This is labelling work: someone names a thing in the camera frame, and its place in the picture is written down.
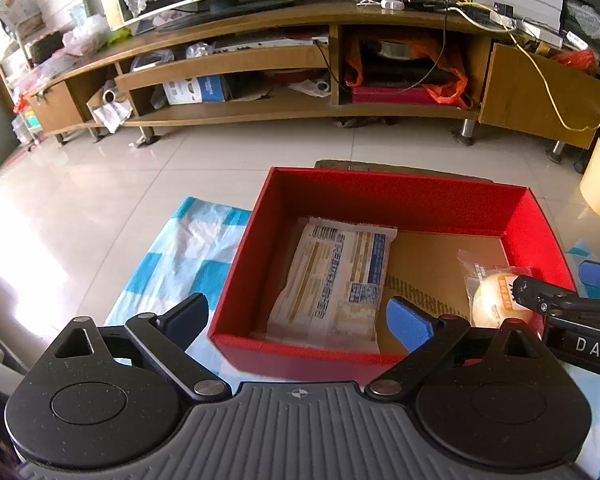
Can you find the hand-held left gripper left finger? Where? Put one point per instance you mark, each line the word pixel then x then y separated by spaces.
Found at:
pixel 190 312

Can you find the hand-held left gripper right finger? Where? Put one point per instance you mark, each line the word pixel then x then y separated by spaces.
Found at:
pixel 410 321

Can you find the red cardboard box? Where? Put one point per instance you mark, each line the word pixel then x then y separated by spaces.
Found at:
pixel 235 270

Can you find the round bun packet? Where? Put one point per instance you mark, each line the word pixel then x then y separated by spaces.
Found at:
pixel 490 295

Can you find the blue white checkered sheet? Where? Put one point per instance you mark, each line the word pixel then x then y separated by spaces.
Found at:
pixel 190 240

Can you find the white snack packet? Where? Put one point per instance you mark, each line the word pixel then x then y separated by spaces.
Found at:
pixel 330 280

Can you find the wooden TV cabinet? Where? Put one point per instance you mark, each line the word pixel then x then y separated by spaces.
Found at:
pixel 530 90

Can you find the crumpled white paper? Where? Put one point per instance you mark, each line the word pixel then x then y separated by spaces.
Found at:
pixel 110 115

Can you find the red plastic bag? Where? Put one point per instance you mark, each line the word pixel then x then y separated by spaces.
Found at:
pixel 577 60

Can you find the blue white carton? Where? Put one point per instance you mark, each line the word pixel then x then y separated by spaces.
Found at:
pixel 205 90

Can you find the flat red box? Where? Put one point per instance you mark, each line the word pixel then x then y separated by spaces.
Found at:
pixel 390 95

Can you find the orange plastic bag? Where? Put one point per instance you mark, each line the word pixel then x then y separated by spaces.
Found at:
pixel 450 90

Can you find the white power strip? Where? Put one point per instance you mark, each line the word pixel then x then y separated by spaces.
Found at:
pixel 542 32

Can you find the metal pot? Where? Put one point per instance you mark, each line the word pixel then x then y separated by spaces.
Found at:
pixel 400 50

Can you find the green plastic bag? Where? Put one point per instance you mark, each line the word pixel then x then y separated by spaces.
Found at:
pixel 120 35

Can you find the white plastic bags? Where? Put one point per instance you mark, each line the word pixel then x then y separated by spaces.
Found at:
pixel 87 35

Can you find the white power adapter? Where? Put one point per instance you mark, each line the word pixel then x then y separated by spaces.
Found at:
pixel 392 5

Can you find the printed carton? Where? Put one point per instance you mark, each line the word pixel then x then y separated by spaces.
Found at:
pixel 17 5

